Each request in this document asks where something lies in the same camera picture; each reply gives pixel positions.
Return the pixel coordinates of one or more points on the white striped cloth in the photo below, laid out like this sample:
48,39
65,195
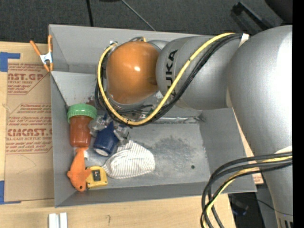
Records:
133,161

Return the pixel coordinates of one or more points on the dark blue cylinder cup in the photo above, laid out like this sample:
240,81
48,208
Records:
105,138

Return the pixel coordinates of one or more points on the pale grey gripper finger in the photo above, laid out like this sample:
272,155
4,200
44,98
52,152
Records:
122,132
98,125

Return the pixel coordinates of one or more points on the grey metal bin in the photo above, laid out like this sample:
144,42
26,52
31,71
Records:
175,151

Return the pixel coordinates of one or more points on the orange toy fish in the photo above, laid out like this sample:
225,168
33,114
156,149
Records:
79,172

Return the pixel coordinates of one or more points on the yellow tape measure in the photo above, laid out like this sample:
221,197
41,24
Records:
97,178

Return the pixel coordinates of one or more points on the red-brown jar with green lid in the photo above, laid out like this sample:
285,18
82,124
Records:
79,132

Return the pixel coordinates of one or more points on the brown cardboard board red print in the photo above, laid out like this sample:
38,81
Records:
28,151

